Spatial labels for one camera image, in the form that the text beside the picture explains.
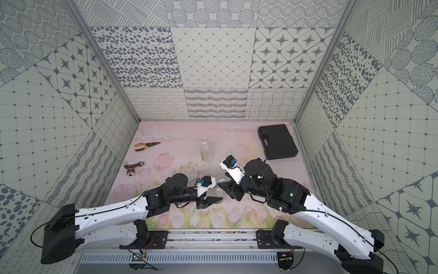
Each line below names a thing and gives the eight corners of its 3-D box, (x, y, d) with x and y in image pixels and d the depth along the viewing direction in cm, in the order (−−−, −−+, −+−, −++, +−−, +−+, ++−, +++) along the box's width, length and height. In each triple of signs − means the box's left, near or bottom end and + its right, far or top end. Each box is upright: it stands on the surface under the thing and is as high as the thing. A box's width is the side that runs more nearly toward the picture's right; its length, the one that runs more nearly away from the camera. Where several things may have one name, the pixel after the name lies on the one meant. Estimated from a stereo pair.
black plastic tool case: (266, 160, 103) (268, 153, 98) (257, 132, 118) (258, 126, 112) (294, 156, 105) (298, 150, 100) (282, 130, 119) (285, 123, 114)
